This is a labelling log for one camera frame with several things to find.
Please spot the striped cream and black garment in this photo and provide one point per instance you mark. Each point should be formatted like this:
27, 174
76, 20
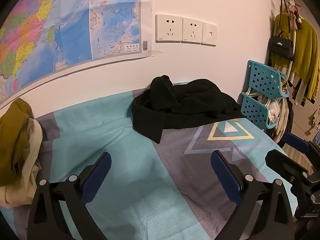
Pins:
296, 90

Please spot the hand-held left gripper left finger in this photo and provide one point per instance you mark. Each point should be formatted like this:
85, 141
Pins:
96, 180

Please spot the olive garment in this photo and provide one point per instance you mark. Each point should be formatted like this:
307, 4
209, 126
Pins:
12, 135

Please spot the blue perforated plastic rack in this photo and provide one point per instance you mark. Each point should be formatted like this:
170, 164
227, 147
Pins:
260, 80

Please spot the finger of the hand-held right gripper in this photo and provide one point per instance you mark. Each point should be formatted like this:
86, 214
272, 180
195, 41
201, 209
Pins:
282, 161
296, 141

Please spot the white coat rack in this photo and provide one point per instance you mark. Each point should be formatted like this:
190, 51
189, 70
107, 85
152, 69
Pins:
295, 36

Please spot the colourful wall map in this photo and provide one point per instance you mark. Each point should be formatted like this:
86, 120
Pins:
75, 17

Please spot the small plush toy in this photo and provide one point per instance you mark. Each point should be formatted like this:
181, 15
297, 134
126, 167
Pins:
291, 10

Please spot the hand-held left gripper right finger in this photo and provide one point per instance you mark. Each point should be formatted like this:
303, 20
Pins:
226, 177

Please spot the white wall socket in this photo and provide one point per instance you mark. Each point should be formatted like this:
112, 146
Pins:
169, 28
192, 31

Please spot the yellow-green cardigan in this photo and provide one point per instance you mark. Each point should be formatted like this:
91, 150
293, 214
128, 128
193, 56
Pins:
306, 55

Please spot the black handbag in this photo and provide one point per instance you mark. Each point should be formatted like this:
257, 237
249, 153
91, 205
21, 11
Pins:
280, 45

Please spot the teal and grey bed sheet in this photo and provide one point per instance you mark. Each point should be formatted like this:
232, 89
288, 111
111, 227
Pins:
112, 130

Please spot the white cloth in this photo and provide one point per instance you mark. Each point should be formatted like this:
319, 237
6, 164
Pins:
272, 110

